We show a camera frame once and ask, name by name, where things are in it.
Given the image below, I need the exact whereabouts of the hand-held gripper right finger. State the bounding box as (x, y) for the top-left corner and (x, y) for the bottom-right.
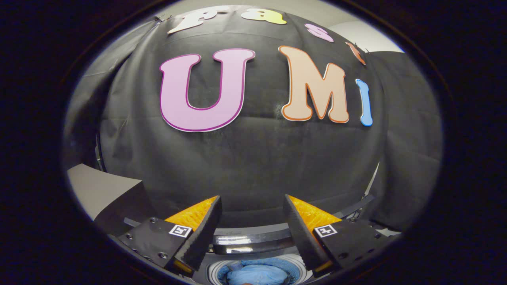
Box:
(283, 194), (396, 277)

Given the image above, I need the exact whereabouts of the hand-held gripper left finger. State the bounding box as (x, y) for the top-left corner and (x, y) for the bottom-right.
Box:
(117, 195), (222, 277)

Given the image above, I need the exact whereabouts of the grey washing machine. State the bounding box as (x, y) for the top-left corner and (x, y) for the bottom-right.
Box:
(205, 253), (314, 285)

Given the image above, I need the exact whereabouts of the beige cabinet with dark frame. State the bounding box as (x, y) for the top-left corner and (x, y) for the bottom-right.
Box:
(67, 163), (155, 238)

